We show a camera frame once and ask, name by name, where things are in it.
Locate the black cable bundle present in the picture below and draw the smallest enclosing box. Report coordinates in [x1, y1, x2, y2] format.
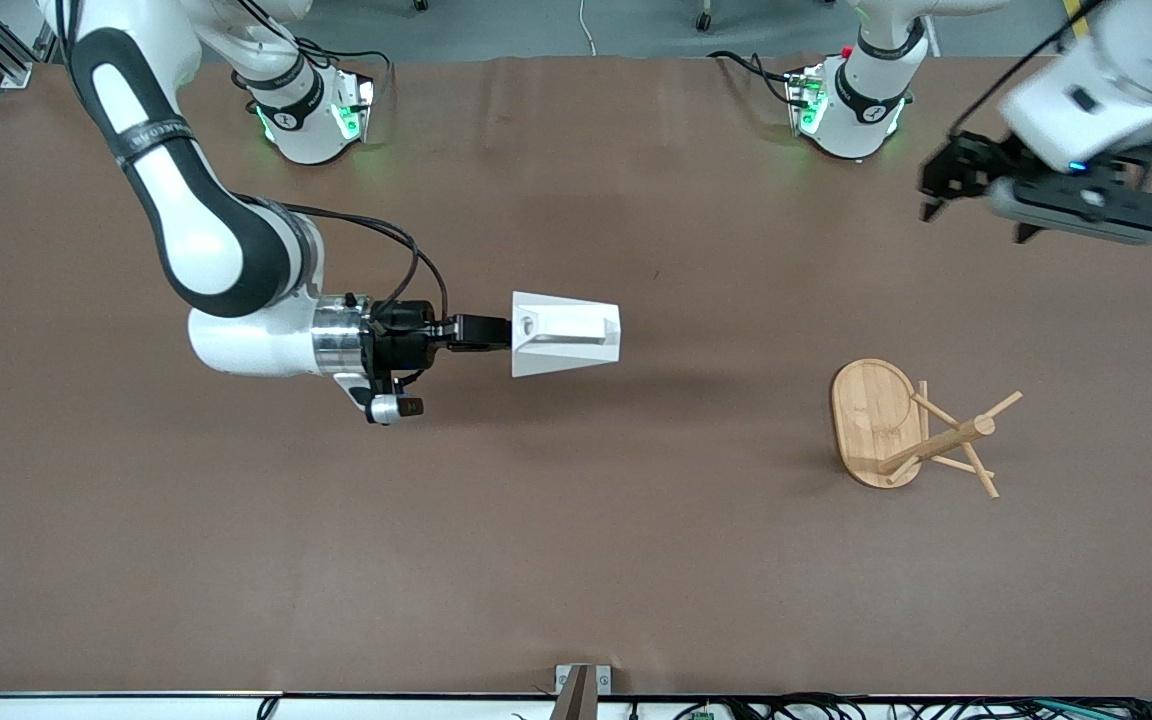
[626, 692, 1152, 720]

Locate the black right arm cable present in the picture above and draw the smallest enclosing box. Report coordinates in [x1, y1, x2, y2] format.
[256, 198, 450, 323]

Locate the wooden cup rack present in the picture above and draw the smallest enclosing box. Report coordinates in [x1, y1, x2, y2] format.
[829, 358, 1024, 499]

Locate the black base cable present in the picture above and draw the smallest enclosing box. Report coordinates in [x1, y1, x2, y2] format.
[708, 50, 799, 106]
[231, 0, 392, 101]

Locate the brown table cover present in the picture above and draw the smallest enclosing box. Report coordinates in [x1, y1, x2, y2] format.
[0, 55, 1152, 698]

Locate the black right base cable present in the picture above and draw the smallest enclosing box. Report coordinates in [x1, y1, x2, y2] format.
[231, 0, 392, 101]

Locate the black left base cable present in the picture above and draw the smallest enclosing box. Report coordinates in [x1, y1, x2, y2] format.
[708, 50, 799, 106]

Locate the grey metal mount bracket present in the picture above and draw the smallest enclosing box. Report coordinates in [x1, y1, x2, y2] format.
[554, 664, 614, 720]

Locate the white faceted cup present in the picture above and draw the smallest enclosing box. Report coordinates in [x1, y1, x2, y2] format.
[511, 291, 622, 379]

